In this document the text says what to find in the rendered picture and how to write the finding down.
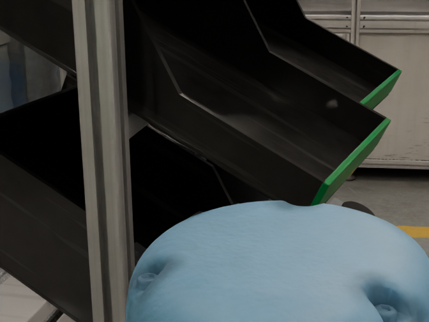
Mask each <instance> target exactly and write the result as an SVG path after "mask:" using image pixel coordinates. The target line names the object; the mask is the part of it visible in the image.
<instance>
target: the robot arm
mask: <svg viewBox="0 0 429 322"><path fill-rule="evenodd" d="M126 322H429V258H428V256H427V255H426V253H425V251H424V250H423V249H422V248H421V246H420V245H419V244H418V243H417V242H416V241H415V240H414V239H413V238H412V237H410V236H409V235H408V234H407V233H405V232H404V231H402V230H401V229H399V228H398V227H396V226H394V225H393V224H391V223H389V222H387V221H385V220H382V219H381V218H378V217H375V216H373V215H371V214H368V213H365V212H362V211H358V210H354V209H351V208H346V207H343V206H337V205H333V204H325V203H323V204H318V205H315V206H296V205H293V204H289V203H287V202H285V201H257V202H250V203H241V204H234V205H230V206H224V207H221V208H216V209H213V210H209V211H205V212H203V213H200V214H198V215H195V216H193V217H190V218H188V219H186V220H184V221H182V222H180V223H178V224H176V225H175V226H173V227H171V228H170V229H168V230H167V231H165V232H164V233H163V234H162V235H160V236H159V237H158V238H157V239H156V240H155V241H154V242H153V243H152V244H150V246H149V247H148V248H147V249H146V251H145V252H144V253H143V255H142V256H141V258H140V259H139V261H138V263H137V265H136V267H135V269H134V271H133V274H132V277H131V279H130V283H129V287H128V296H127V301H126Z"/></svg>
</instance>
